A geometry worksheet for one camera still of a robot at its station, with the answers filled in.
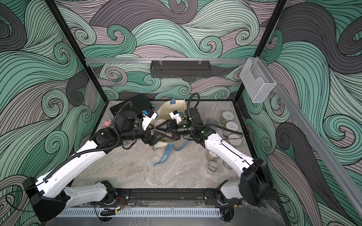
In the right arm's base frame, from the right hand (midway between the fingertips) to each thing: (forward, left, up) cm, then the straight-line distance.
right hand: (157, 134), depth 67 cm
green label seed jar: (+26, -45, -20) cm, 56 cm away
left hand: (+2, -1, +1) cm, 2 cm away
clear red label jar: (-9, -29, -23) cm, 38 cm away
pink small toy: (+24, +43, -24) cm, 54 cm away
